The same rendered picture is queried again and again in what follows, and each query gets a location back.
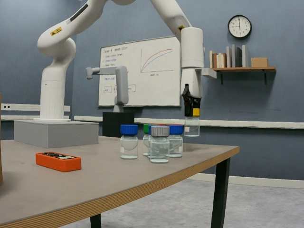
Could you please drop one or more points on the clear glass bottle with yellow cap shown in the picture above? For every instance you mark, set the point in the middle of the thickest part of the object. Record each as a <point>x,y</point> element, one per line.
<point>191,126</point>

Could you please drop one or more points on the glass bottle with grey cap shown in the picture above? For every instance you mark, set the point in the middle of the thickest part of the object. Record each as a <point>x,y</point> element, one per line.
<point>160,145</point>

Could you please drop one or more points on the orange digital multimeter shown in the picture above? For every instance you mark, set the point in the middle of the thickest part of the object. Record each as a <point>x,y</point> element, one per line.
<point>58,161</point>

